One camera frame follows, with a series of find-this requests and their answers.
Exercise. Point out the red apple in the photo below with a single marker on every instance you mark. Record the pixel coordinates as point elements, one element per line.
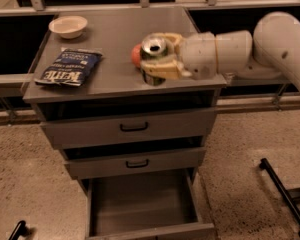
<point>135,55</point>

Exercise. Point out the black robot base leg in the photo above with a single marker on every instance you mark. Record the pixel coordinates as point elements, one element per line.
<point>290,196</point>

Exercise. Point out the bottom grey drawer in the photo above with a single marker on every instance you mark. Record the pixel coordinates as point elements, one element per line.
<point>148,206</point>

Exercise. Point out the black object bottom left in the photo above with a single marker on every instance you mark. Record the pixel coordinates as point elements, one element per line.
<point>19,230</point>

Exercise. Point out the grey metal railing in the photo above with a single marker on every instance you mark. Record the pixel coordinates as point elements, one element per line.
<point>14,84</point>

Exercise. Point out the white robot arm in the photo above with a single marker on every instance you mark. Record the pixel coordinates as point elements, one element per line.
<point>273,48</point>

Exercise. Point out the white ceramic bowl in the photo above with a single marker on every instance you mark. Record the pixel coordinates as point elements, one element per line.
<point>68,27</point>

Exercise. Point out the top grey drawer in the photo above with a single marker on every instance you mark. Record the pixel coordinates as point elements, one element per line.
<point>108,130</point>

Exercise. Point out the green soda can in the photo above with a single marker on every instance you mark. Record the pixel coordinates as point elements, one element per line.
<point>153,48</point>

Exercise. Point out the grey drawer cabinet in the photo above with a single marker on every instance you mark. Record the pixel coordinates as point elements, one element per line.
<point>116,87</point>

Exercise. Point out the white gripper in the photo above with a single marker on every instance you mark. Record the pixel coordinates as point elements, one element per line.
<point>198,54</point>

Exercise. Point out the middle grey drawer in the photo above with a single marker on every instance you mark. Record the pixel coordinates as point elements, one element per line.
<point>135,163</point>

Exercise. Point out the blue Kettle chips bag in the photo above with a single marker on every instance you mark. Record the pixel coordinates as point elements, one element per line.
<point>71,68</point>

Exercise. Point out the grey drawer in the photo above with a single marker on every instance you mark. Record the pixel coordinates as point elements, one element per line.
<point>135,163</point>
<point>108,130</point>
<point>148,206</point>

